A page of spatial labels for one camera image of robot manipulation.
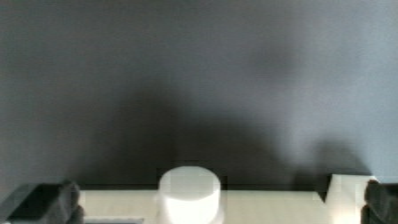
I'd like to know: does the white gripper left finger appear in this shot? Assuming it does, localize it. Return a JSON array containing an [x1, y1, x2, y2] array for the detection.
[[0, 181, 83, 224]]

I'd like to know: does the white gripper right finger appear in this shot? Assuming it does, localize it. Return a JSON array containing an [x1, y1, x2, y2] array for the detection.
[[323, 173, 398, 224]]

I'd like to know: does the white cabinet body box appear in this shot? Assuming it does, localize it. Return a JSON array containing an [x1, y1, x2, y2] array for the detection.
[[69, 165, 330, 224]]

